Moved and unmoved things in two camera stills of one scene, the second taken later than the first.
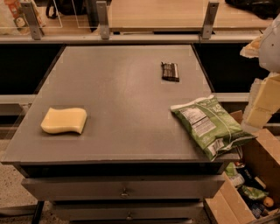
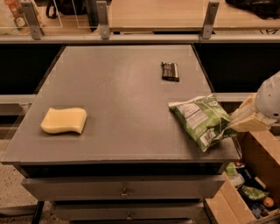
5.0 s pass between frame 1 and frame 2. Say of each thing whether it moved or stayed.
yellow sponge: stayed
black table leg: stayed
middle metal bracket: stayed
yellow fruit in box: stayed
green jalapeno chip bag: moved
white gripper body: moved
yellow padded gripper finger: moved
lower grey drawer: stayed
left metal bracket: stayed
